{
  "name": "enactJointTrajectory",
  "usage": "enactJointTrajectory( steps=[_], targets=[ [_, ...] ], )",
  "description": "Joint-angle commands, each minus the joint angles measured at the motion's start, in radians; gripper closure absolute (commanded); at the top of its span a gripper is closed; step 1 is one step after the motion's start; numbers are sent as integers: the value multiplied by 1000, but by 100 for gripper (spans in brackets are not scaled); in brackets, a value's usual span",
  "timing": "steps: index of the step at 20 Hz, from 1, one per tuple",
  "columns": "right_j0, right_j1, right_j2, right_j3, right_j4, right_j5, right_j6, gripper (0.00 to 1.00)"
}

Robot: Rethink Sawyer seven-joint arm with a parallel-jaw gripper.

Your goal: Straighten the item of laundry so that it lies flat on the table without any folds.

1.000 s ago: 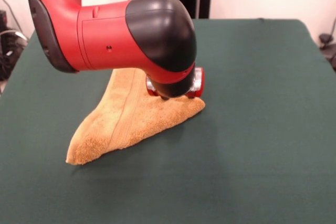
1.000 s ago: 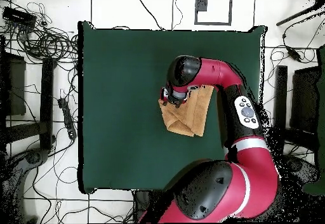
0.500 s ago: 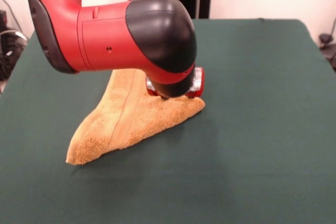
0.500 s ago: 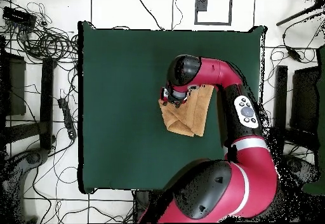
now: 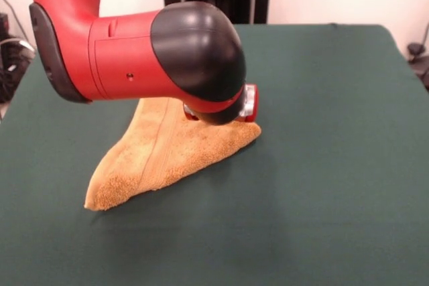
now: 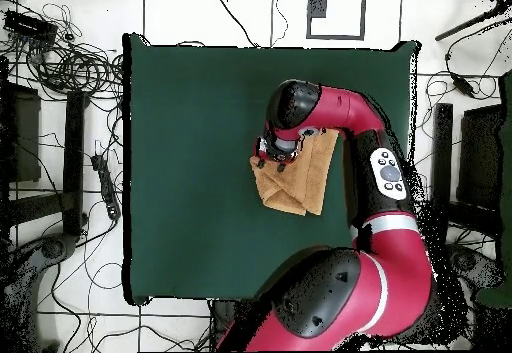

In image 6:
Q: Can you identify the tan towel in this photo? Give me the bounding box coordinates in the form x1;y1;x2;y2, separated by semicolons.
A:
249;128;340;217

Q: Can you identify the black flat panel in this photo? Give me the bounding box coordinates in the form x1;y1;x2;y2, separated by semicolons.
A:
456;104;506;210
0;82;42;184

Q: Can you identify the dark green table cloth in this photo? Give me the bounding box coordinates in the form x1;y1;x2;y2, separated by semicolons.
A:
121;32;422;306

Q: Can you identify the black power strip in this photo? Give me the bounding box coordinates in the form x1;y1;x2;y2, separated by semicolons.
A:
90;153;122;222

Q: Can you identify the black stand crossbar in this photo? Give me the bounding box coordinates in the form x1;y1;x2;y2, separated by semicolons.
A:
449;199;501;238
7;191;67;226

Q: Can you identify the black power adapter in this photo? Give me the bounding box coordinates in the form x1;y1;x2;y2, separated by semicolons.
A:
451;75;477;98

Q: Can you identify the grey stand base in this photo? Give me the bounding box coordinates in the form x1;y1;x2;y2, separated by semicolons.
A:
0;232;79;353
445;243;506;290

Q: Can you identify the black rod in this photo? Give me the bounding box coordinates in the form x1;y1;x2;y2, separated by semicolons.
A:
434;7;501;42

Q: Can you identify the black electronics box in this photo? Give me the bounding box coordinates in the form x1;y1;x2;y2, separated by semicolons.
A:
3;9;59;44

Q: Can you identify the tangle of black cables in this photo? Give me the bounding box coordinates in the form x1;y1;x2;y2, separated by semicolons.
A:
7;2;124;100

